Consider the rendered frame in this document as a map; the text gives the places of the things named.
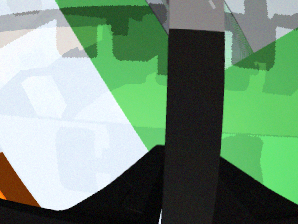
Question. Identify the green flat mat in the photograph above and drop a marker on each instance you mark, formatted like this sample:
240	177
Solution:
129	48

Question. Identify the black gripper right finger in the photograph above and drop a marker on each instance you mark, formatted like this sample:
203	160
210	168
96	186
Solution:
242	200

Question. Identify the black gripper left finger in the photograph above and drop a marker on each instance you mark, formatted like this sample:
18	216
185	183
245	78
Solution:
135	197

